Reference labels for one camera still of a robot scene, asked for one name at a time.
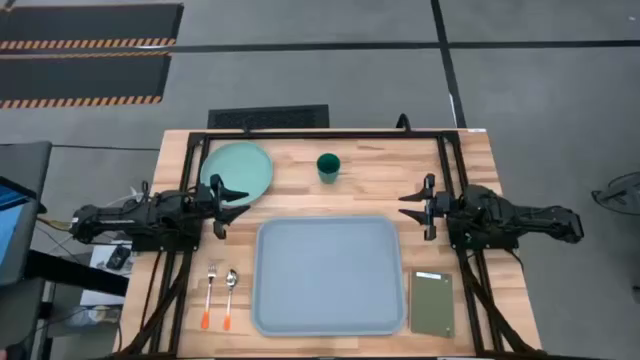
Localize dark green cup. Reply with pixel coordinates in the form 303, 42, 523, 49
315, 152, 342, 186

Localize white paper sheet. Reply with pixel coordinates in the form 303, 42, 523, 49
78, 244, 134, 307

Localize black hazard-striped floor mat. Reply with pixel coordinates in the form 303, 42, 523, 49
0, 51, 174, 111
0, 3, 185, 52

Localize olive green flat board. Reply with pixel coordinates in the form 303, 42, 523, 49
409, 269, 457, 339

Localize grey plastic tray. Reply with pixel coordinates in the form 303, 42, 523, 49
250, 214, 408, 338

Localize black perforated floor mat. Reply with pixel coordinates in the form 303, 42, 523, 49
206, 104, 331, 131

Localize orange-handled metal fork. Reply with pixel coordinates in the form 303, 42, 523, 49
200, 263, 218, 331

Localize black aluminium table frame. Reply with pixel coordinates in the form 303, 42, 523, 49
112, 128, 551, 360

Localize black office chair base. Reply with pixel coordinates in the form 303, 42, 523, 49
590, 171, 640, 218

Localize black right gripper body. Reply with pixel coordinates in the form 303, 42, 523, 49
423, 173, 456, 242

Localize black handheld device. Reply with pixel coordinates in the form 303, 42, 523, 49
105, 244, 133, 272

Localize orange-handled metal spoon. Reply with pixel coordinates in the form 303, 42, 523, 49
222, 268, 240, 333

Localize blue-screen monitor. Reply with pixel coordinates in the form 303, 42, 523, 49
0, 175, 47, 288

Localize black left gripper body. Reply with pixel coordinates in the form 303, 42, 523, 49
194, 173, 228, 241

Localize mint green plate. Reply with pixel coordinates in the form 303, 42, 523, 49
199, 140, 275, 208

